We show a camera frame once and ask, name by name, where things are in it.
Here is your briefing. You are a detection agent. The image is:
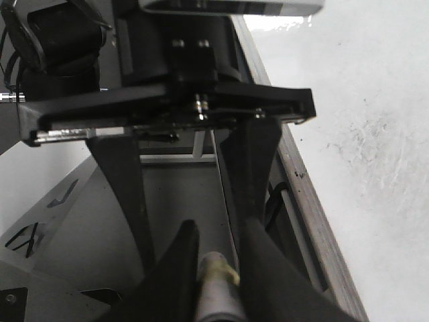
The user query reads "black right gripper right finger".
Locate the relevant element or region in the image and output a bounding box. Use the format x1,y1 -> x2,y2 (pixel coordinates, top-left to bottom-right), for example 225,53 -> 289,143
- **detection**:
239,217 -> 358,321

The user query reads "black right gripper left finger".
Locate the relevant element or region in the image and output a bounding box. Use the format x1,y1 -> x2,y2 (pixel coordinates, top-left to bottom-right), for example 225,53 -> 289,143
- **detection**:
97,219 -> 199,321

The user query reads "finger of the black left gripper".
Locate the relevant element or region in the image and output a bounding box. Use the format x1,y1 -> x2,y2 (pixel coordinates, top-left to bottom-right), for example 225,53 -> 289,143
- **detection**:
214,117 -> 283,249

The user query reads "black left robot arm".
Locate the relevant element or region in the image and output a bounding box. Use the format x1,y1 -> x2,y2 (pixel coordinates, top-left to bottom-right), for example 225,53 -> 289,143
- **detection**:
1,1 -> 323,273

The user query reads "white whiteboard with grey frame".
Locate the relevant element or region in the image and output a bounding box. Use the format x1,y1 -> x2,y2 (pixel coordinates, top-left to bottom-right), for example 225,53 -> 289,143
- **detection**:
245,1 -> 428,321

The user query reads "black cable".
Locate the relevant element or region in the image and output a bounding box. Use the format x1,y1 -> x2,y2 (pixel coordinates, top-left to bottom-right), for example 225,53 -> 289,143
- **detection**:
263,180 -> 289,232

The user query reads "white whiteboard marker black tip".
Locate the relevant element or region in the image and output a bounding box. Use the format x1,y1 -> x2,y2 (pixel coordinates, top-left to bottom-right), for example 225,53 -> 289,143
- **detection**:
194,252 -> 247,321

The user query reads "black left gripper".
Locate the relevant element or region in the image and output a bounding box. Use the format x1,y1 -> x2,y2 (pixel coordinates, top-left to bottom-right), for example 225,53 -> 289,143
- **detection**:
18,1 -> 316,275

